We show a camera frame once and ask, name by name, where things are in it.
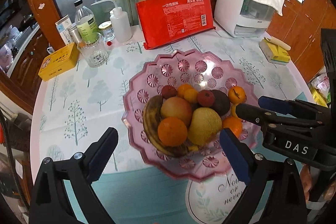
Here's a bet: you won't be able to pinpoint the teal striped placemat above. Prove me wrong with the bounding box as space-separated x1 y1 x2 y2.
62 91 315 224

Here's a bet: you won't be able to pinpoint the white countertop appliance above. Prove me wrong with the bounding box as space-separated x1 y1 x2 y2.
214 0 277 38

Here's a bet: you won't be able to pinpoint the orange mandarin with stem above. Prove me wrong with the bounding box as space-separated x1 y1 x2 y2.
228 86 247 104

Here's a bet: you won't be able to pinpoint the yellow box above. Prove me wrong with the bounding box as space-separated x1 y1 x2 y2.
38 42 80 82

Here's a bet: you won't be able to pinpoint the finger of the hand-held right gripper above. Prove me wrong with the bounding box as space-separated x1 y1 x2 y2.
235 103 319 130
258 96 328 121

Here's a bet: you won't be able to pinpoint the metal can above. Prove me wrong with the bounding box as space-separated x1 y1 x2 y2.
67 24 82 44

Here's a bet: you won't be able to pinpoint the red lychee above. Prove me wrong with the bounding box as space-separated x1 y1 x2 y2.
160 85 178 99
197 90 215 107

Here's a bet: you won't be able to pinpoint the brown spotted banana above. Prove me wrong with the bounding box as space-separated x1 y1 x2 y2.
142 95 200 157

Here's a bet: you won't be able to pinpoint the small glass jar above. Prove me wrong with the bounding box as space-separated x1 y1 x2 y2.
98 21 116 42

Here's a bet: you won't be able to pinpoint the plastic bags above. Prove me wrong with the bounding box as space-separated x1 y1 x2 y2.
311 74 330 106

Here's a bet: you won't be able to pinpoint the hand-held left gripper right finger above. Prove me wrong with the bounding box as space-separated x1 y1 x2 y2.
219 128 307 224

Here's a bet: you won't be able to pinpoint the dark avocado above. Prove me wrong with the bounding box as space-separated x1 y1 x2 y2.
210 90 231 117

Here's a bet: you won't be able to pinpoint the red apple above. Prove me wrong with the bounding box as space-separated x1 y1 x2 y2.
160 97 193 127

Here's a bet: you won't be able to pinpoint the clear bottle with green label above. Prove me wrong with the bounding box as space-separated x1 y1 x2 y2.
74 0 99 43

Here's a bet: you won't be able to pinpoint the pink glass fruit bowl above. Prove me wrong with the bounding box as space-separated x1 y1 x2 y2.
122 49 261 182

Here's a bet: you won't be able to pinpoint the white squeeze bottle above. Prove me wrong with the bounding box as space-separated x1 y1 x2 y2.
91 0 132 43

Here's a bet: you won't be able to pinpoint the white carton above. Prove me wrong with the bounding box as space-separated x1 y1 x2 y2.
55 15 75 45

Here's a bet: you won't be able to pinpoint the clear glass tumbler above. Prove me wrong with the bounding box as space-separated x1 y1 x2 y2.
77 33 109 68

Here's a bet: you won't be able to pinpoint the yellow apple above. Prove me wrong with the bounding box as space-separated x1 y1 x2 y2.
187 107 222 146

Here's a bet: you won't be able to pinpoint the red paper cup pack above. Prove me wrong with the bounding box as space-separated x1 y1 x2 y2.
122 0 216 50

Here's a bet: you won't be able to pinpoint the wooden cabinet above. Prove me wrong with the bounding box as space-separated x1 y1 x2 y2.
270 0 336 83

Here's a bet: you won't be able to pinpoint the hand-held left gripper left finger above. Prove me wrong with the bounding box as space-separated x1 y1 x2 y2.
29 127 119 224

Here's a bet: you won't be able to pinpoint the person's right hand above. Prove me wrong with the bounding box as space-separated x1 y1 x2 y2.
300 164 313 201

